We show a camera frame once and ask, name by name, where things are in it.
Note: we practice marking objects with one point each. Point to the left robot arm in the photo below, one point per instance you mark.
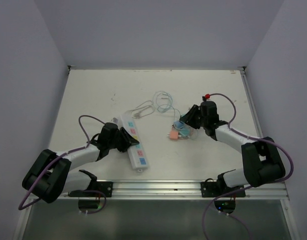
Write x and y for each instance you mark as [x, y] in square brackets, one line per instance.
[54, 173]

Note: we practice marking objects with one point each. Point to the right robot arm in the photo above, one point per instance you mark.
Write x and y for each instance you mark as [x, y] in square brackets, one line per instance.
[261, 161]

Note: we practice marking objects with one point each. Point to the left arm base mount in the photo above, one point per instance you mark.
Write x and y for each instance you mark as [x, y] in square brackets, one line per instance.
[84, 184]

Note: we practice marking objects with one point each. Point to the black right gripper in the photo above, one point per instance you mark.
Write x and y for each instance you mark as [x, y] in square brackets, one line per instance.
[195, 109]

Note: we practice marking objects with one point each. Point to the orange charger plug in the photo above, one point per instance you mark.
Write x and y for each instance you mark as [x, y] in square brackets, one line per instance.
[173, 135]

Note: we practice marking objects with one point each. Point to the light blue charger plug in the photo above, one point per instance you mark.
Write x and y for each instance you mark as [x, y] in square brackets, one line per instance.
[178, 125]

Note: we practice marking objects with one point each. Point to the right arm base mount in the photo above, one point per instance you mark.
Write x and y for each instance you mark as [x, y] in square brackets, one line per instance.
[218, 188]

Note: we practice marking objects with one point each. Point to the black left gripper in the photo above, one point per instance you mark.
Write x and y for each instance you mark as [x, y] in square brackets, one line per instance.
[125, 145]

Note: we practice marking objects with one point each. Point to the right side aluminium rail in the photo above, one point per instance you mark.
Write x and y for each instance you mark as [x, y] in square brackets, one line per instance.
[255, 118]

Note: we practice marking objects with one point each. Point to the teal dual usb charger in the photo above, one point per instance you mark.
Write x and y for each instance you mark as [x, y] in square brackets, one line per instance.
[183, 118]

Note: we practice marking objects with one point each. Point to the aluminium table rail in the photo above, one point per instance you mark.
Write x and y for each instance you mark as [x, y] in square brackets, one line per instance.
[183, 190]

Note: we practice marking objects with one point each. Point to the mint green charger plug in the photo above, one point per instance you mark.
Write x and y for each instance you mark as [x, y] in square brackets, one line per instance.
[185, 133]

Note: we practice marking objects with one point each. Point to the white power strip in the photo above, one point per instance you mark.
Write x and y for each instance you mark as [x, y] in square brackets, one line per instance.
[136, 153]

